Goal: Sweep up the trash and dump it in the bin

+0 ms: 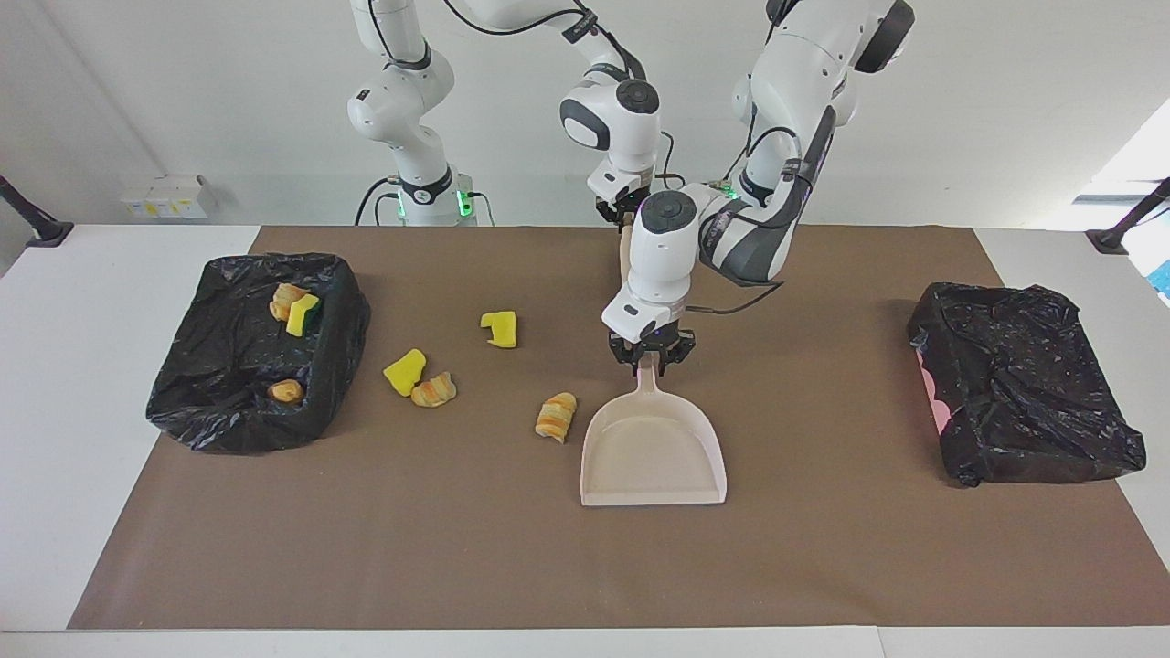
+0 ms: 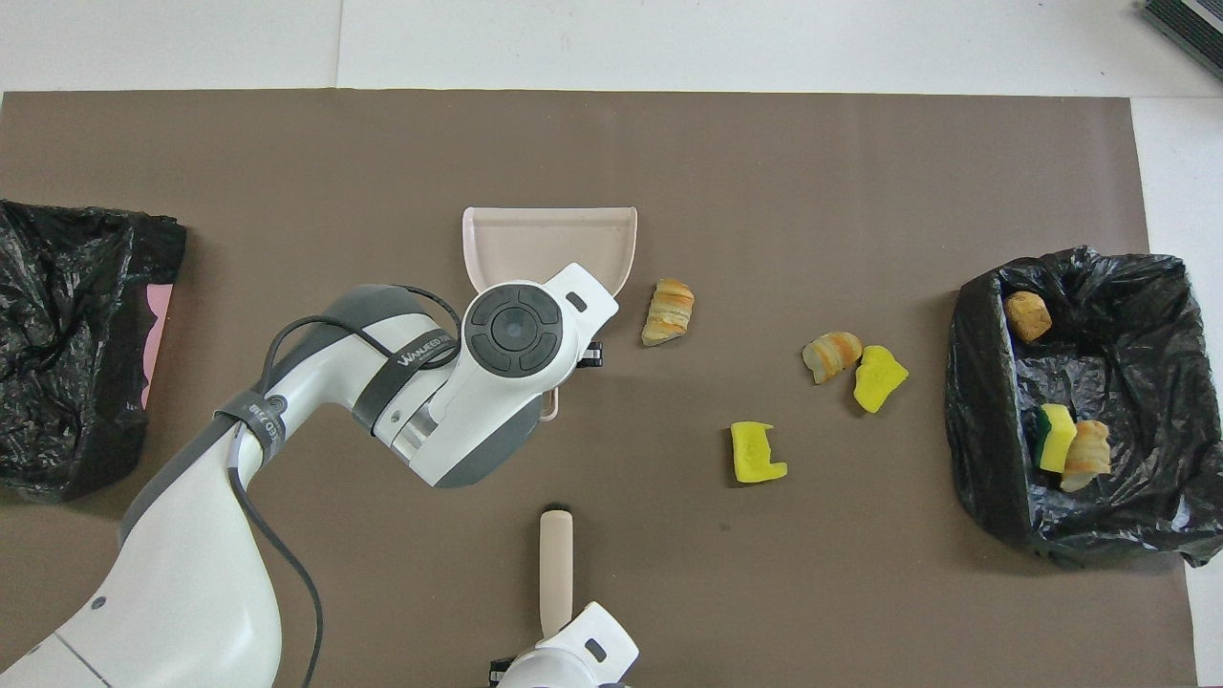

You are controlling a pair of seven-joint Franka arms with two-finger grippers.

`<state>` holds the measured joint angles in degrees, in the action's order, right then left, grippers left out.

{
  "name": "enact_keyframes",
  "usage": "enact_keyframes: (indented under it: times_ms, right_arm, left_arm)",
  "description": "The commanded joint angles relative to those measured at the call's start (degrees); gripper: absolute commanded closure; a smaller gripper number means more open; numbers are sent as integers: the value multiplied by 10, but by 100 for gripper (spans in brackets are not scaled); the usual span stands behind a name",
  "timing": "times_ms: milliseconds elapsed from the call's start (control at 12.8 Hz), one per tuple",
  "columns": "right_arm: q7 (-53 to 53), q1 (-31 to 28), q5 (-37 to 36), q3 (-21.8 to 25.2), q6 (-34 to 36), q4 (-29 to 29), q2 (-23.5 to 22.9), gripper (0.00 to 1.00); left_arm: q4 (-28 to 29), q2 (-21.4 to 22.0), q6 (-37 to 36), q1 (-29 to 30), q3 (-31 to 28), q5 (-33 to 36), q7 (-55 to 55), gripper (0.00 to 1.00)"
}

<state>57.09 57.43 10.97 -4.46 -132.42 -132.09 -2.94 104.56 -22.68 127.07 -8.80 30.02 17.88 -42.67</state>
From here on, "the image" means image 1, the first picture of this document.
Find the beige plastic dustpan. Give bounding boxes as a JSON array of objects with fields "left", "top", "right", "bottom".
[{"left": 580, "top": 355, "right": 729, "bottom": 508}]

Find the white wall socket box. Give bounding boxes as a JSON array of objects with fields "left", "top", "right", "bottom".
[{"left": 121, "top": 174, "right": 209, "bottom": 220}]

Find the brown paper table mat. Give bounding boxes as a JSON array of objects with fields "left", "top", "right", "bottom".
[{"left": 67, "top": 225, "right": 1170, "bottom": 631}]

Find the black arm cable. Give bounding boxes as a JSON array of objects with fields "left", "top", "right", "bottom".
[
  {"left": 366, "top": 0, "right": 682, "bottom": 193},
  {"left": 686, "top": 119, "right": 837, "bottom": 316}
]

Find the black plastic trash bag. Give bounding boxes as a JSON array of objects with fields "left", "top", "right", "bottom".
[
  {"left": 144, "top": 252, "right": 373, "bottom": 456},
  {"left": 905, "top": 281, "right": 1148, "bottom": 488}
]

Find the black camera stand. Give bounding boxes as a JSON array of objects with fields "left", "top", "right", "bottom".
[
  {"left": 0, "top": 174, "right": 76, "bottom": 249},
  {"left": 1086, "top": 176, "right": 1170, "bottom": 255}
]

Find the black right base cable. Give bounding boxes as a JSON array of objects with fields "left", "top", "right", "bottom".
[{"left": 355, "top": 176, "right": 403, "bottom": 227}]

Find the yellow green sponge piece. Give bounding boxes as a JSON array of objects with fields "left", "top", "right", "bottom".
[{"left": 285, "top": 292, "right": 322, "bottom": 339}]

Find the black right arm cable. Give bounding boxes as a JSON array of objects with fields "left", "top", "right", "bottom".
[{"left": 366, "top": 0, "right": 682, "bottom": 193}]

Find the yellow foam chunk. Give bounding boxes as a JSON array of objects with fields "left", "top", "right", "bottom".
[{"left": 382, "top": 348, "right": 428, "bottom": 398}]

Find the pink plastic bin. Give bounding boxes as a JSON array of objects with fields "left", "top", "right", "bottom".
[{"left": 917, "top": 345, "right": 952, "bottom": 430}]

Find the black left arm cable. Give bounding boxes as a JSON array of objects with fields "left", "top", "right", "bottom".
[{"left": 686, "top": 119, "right": 837, "bottom": 316}]

